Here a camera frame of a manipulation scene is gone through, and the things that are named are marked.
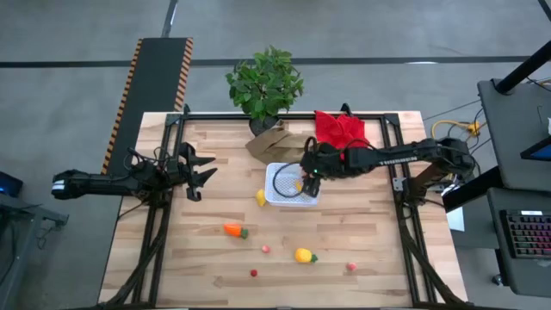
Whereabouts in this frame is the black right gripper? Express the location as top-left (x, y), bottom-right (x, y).
top-left (300, 144), bottom-right (345, 198)

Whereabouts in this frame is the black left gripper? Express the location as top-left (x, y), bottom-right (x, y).
top-left (163, 141), bottom-right (219, 202)

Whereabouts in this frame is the white perforated plastic basket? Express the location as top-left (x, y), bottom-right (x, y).
top-left (263, 162), bottom-right (322, 208)

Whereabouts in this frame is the orange toy carrot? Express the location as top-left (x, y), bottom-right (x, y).
top-left (222, 222), bottom-right (250, 240)

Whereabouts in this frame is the tan crumpled cloth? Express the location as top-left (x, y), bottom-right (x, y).
top-left (245, 119), bottom-right (318, 166)

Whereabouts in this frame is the red crumpled cloth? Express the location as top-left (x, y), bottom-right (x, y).
top-left (313, 109), bottom-right (371, 163)

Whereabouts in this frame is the yellow toy pineapple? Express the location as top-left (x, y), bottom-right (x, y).
top-left (294, 247), bottom-right (319, 264)

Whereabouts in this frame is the black hazard-striped floor ramp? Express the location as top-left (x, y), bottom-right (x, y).
top-left (100, 37), bottom-right (195, 176)

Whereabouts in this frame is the potted green leafy tree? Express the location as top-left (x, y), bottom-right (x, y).
top-left (225, 45), bottom-right (305, 137)

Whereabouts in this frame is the white paper sheet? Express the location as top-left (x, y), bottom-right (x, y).
top-left (445, 206), bottom-right (467, 233)

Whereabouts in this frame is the grey metal stand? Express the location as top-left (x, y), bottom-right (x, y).
top-left (0, 191), bottom-right (70, 310)

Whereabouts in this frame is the blue-lit dark device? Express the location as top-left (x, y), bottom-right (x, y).
top-left (0, 170), bottom-right (24, 199)

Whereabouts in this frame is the grey desk with keyboard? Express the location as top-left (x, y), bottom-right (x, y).
top-left (486, 187), bottom-right (551, 299)

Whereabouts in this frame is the grey desk with pole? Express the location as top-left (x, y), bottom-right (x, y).
top-left (476, 78), bottom-right (551, 192)

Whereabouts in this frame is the backlit rainbow keyboard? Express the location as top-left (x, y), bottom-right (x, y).
top-left (500, 209), bottom-right (551, 260)

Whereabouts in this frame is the blue-screen laptop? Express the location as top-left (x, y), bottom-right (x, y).
top-left (519, 136), bottom-right (551, 163)

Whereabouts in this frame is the black diagonal pole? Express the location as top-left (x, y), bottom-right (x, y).
top-left (493, 40), bottom-right (551, 95)

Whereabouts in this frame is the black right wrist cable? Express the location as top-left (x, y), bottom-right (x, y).
top-left (272, 162), bottom-right (312, 200)

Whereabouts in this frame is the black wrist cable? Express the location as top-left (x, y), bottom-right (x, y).
top-left (126, 145), bottom-right (174, 174)
top-left (272, 162), bottom-right (312, 200)

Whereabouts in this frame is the black aluminium table frame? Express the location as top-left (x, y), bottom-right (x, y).
top-left (97, 102), bottom-right (473, 310)

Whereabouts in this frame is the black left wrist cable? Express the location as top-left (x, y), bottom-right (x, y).
top-left (126, 145), bottom-right (174, 174)

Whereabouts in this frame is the yellow power cord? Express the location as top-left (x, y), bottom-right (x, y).
top-left (430, 120), bottom-right (481, 140)

